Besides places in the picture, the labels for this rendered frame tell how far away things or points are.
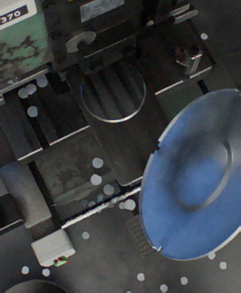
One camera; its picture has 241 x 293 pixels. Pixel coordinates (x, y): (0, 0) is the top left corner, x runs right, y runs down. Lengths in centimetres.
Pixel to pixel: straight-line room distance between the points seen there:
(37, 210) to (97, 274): 66
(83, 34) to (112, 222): 104
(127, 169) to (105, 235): 78
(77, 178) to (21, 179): 12
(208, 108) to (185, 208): 18
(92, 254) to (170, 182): 89
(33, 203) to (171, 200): 36
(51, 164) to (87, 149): 8
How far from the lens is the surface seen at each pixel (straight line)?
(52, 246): 122
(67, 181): 122
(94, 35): 92
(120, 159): 108
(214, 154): 92
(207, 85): 129
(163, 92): 122
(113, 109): 110
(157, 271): 185
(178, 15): 124
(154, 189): 101
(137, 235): 169
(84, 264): 184
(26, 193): 122
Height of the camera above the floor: 184
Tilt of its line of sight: 75 degrees down
